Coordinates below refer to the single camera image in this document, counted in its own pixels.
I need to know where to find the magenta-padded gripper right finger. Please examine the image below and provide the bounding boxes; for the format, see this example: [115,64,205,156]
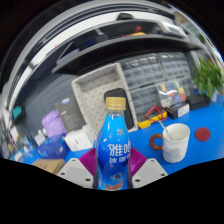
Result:
[128,147,169,190]

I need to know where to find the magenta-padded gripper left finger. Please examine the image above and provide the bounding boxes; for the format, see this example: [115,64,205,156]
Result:
[56,147,100,190]

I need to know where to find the blue drink bottle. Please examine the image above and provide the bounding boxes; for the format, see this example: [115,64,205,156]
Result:
[95,96,133,192]

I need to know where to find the small white box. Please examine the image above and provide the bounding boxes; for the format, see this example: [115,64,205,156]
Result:
[63,124,96,153]

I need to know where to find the blue carton box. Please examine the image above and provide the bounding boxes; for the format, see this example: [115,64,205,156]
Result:
[36,133,71,160]

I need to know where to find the white spoon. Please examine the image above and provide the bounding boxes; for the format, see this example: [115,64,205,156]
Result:
[157,118,174,142]

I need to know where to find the small white bottle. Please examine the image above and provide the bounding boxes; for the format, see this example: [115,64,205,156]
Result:
[33,129,47,147]

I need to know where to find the purple plastic bag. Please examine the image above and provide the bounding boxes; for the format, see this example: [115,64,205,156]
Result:
[41,109,67,138]

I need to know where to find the yellow multimeter with red leads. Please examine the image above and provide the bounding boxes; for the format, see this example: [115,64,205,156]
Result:
[136,105,168,130]

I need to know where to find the black rectangular speaker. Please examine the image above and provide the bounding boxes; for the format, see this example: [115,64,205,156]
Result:
[103,87,135,131]

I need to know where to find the dark grey flat package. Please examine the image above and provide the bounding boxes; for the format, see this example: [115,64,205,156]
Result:
[55,95,87,134]

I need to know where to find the black box with white label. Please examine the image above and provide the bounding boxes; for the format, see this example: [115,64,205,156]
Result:
[164,101,191,120]

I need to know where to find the grey small-parts drawer cabinet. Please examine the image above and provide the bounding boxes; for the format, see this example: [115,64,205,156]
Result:
[118,53,164,90]
[129,84,161,116]
[157,51,192,81]
[179,76,196,98]

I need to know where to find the white perforated crate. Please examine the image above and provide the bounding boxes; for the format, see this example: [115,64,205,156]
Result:
[71,62,138,141]

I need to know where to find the clear organizer box, coloured parts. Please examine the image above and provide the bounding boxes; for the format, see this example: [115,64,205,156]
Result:
[156,79,188,108]

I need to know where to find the teal object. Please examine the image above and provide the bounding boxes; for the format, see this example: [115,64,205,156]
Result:
[11,105,24,121]

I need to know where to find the flat black case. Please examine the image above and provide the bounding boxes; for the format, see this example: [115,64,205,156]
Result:
[185,93,212,111]

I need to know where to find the green potted plant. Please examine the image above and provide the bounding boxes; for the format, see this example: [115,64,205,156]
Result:
[192,57,224,103]

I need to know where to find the yellow tool with red leads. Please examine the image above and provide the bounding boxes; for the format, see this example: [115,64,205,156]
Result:
[121,26,147,38]

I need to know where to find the white mug with brown handle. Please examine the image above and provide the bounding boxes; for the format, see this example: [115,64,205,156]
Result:
[148,122,191,164]

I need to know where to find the dark wall shelf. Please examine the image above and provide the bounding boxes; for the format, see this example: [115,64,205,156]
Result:
[51,33,204,75]

